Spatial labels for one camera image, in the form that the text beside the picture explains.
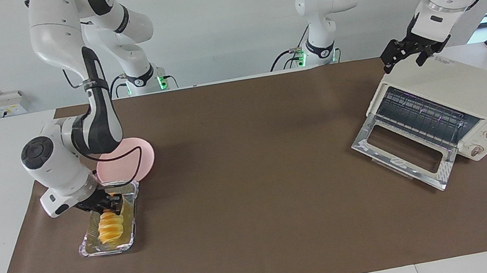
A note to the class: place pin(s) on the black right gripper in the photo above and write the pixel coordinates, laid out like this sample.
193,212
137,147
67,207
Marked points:
95,203

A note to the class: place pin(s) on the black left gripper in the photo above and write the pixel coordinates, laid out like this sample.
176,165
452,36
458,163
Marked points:
409,44

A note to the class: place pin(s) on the yellow twisted bread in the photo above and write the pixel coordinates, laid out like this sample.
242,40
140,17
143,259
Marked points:
109,231

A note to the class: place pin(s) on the aluminium foil tray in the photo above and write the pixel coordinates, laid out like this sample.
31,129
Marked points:
90,247

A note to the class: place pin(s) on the cream white toaster oven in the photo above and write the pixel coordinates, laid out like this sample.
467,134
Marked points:
460,82

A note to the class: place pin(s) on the pink round plate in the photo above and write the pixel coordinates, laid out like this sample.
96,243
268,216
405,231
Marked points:
139,158

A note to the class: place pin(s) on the brown table mat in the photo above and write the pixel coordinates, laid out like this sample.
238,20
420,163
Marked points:
254,203

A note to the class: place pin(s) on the glass oven door metal frame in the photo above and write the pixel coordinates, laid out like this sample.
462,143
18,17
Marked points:
447,170

